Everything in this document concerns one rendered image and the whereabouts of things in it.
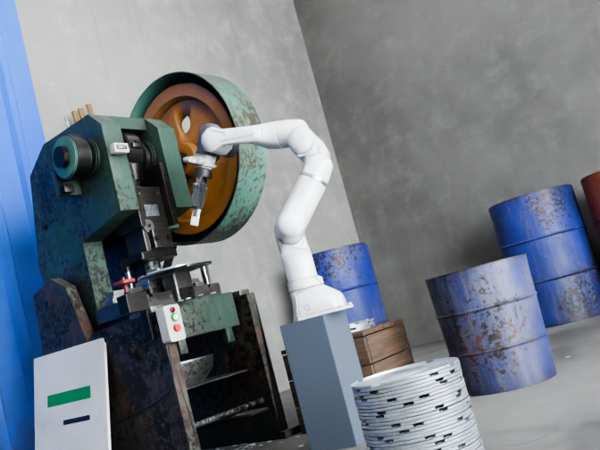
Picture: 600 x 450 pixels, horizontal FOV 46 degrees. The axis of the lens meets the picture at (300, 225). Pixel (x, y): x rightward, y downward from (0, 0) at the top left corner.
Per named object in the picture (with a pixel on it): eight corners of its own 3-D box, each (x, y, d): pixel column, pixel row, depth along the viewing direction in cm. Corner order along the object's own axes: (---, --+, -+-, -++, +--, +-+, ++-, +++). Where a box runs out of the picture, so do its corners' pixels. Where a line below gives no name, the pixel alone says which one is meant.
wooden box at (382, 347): (424, 397, 301) (402, 318, 305) (386, 420, 269) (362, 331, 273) (345, 411, 321) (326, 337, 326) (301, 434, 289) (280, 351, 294)
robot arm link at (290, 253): (314, 278, 268) (297, 215, 271) (319, 274, 249) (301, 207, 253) (286, 285, 267) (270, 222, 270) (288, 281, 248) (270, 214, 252)
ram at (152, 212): (180, 245, 303) (164, 179, 307) (153, 248, 291) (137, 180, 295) (155, 255, 313) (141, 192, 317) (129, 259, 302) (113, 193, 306)
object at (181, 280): (220, 291, 289) (212, 259, 290) (195, 295, 278) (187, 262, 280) (181, 304, 304) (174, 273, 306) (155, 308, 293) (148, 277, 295)
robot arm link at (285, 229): (324, 191, 265) (329, 180, 247) (295, 250, 261) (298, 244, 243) (297, 178, 266) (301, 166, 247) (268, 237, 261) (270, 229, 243)
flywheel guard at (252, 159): (287, 215, 317) (242, 46, 328) (243, 218, 295) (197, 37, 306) (147, 270, 380) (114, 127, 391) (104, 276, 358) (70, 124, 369)
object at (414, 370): (476, 354, 188) (475, 351, 189) (426, 379, 166) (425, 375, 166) (387, 370, 206) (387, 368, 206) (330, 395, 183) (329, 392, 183)
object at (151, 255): (180, 260, 307) (177, 248, 308) (144, 264, 292) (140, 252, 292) (157, 269, 317) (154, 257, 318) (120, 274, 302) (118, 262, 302)
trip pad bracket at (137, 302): (157, 338, 264) (145, 287, 266) (137, 343, 256) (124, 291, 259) (147, 341, 267) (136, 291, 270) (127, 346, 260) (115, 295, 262)
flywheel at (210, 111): (212, 56, 348) (147, 161, 384) (181, 50, 333) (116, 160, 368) (292, 159, 320) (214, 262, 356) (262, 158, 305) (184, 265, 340)
